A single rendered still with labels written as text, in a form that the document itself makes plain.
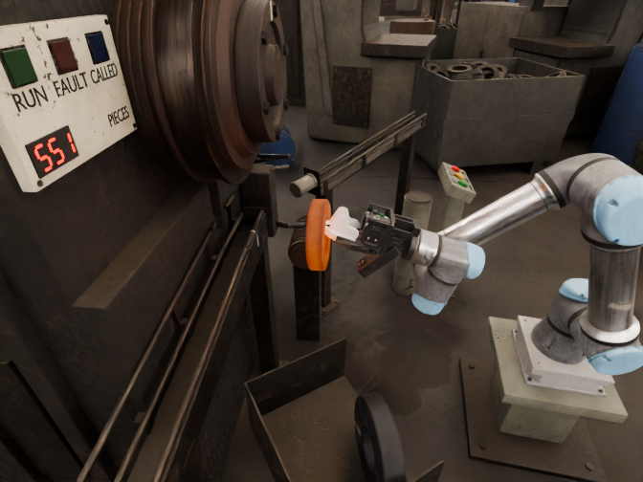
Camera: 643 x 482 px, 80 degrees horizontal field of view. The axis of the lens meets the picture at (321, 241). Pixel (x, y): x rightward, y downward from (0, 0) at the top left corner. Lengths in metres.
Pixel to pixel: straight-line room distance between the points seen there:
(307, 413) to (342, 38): 3.17
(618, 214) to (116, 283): 0.88
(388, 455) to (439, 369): 1.09
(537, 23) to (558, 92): 1.48
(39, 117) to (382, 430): 0.62
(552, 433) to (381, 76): 2.83
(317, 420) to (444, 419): 0.83
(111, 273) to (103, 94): 0.29
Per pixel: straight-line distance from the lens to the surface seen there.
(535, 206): 0.99
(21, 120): 0.60
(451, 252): 0.84
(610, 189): 0.88
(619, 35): 4.57
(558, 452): 1.61
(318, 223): 0.76
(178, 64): 0.73
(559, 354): 1.33
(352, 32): 3.56
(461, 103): 2.99
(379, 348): 1.70
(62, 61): 0.66
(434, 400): 1.59
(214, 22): 0.77
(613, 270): 0.99
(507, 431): 1.57
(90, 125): 0.70
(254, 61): 0.77
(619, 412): 1.42
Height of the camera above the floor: 1.28
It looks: 34 degrees down
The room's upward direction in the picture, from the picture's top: straight up
